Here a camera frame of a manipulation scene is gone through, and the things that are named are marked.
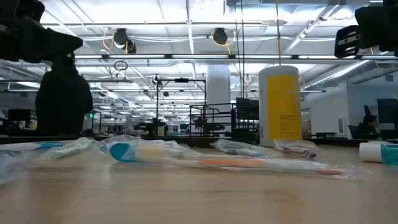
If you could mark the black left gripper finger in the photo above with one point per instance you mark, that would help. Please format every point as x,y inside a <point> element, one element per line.
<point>62,43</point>

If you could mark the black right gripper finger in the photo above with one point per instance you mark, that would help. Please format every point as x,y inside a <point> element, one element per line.
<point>347,42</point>

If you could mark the green white toothbrush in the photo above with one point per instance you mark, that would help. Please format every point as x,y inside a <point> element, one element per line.
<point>66,150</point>

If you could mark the white dark-blue toothbrush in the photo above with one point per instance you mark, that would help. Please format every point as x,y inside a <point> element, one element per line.
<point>31,146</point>

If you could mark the teal bottle white cap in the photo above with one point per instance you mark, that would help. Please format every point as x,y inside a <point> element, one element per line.
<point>371,152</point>

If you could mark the thick blue white toothbrush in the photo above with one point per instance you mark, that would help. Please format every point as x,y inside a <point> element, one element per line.
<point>297,151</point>

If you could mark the teal toothbrush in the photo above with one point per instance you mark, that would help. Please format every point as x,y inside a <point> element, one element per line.
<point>119,152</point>

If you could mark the purple white toothbrush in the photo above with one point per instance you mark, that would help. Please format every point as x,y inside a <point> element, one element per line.
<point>239,150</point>

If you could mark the orange white toothbrush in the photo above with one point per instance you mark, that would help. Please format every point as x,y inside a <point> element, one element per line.
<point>230,162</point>

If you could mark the person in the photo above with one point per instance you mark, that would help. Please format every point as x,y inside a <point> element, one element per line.
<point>63,102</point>
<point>368,126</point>

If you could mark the dark monitor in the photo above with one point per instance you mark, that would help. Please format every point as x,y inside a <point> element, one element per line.
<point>388,110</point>
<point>247,109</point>
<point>18,115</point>

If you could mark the white canister yellow label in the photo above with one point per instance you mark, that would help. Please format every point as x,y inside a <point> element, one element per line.
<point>280,105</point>

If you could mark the long ceiling light strip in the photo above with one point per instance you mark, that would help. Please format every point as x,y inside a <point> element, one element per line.
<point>199,56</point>

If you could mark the black metal frame station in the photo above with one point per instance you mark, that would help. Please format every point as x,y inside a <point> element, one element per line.
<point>182,80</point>

